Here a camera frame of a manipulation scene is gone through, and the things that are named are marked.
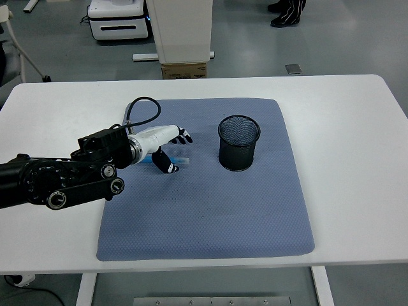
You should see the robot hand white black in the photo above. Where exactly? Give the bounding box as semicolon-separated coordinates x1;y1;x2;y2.
137;124;194;175

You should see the blue marker pen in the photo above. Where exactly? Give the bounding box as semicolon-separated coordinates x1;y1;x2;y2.
139;155;191;166

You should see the black mesh pen holder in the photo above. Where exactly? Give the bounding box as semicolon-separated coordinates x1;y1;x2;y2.
217;115;261;172

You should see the brown cardboard box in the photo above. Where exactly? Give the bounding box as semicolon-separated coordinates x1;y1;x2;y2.
161;62;207;80

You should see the blue-grey textured mat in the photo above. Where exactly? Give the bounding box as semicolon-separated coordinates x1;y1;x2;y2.
96;98;316;262

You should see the white table leg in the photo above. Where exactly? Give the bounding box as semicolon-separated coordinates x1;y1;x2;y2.
75;273;96;306
310;266;335;306

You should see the grey metal plate with screws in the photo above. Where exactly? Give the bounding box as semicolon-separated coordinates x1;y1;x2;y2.
133;296;292;306

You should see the white power strip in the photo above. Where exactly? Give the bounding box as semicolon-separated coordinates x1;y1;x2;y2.
4;273;36;287

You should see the silver pedestal foot bar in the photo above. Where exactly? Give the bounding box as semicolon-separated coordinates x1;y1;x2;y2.
132;50;216;62

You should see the white pedestal column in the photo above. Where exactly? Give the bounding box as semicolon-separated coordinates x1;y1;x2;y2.
145;0;214;64

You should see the white tube frame chair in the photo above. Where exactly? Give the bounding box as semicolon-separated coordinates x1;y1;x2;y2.
0;0;52;93

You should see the black floor cable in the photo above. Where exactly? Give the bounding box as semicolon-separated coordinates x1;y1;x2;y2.
3;273;66;306

